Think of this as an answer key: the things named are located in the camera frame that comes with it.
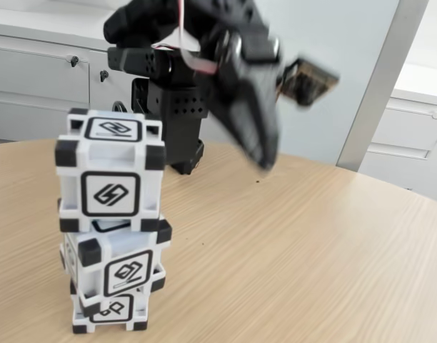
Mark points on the white cube with S-shaped marker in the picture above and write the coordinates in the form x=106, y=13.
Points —
x=108, y=193

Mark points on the white cube with layered-squares marker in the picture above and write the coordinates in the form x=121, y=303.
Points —
x=127, y=271

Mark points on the white low cabinet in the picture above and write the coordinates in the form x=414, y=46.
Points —
x=400, y=143

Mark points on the black cabinet key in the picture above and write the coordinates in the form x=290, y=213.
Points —
x=103, y=75
x=74, y=61

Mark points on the white cabinet with drawers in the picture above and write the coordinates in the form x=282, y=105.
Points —
x=36, y=93

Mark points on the white cube with blue LEDs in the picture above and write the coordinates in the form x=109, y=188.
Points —
x=133, y=318

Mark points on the black camera module on bracket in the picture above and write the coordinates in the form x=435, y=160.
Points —
x=307, y=82

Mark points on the grey metal partition post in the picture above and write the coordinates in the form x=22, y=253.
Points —
x=382, y=82

